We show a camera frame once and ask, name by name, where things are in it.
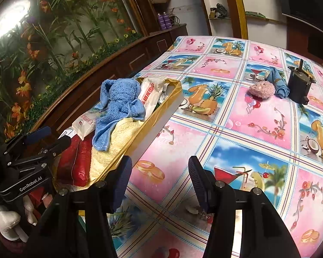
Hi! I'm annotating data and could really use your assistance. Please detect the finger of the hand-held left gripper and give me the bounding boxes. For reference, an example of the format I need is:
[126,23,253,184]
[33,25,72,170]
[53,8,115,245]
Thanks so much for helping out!
[7,136,72,168]
[0,126,52,156]

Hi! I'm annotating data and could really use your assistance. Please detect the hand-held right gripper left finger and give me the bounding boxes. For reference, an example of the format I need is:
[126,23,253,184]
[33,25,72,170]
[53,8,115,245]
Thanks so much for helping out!
[27,156,133,258]

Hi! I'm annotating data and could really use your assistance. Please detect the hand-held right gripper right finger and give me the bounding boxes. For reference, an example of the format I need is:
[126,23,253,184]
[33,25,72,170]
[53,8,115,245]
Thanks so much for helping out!
[188,155,302,258]

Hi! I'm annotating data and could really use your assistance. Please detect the red foil packet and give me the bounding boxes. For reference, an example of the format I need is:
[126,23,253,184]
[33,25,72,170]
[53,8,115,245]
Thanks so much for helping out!
[58,137,94,187]

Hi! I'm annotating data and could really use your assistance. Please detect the white packet red logo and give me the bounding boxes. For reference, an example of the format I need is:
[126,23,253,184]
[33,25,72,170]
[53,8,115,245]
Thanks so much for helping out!
[71,110,102,141]

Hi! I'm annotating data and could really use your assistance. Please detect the yellow towel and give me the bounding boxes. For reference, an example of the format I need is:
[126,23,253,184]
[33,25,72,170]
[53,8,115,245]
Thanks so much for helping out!
[89,118,144,187]

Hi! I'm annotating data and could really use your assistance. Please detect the white foam box gold tape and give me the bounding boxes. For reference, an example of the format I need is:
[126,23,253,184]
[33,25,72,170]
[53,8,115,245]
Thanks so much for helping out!
[50,77,190,194]

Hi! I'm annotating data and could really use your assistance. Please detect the large blue towel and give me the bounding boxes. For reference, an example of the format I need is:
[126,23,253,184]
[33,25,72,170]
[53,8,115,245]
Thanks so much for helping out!
[92,78,146,152]

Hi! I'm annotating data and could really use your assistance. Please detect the person's left hand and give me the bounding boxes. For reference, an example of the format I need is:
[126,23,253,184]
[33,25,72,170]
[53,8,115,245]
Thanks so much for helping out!
[0,197,39,242]

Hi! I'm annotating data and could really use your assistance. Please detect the printed tablecloth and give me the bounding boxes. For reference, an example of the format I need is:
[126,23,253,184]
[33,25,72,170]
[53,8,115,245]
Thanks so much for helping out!
[108,36,323,258]

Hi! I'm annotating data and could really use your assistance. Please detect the pink plush toy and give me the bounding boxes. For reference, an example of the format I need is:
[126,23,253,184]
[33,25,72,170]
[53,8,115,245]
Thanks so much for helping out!
[248,81,276,98]

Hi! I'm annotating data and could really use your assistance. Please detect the small blue towel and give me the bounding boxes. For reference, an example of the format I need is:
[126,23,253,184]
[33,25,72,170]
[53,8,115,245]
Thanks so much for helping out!
[266,67,290,99]

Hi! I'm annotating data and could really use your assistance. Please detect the black motor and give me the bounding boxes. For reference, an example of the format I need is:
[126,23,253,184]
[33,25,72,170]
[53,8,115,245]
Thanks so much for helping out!
[286,58,316,105]

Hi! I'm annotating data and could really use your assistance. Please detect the tools on shelf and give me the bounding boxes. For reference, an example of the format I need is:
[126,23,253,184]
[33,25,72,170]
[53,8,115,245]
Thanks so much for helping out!
[209,3,231,20]

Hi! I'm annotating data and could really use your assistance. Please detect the green flat object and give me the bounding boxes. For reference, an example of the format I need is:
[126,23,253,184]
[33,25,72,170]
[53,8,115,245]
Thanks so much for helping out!
[244,11,267,19]

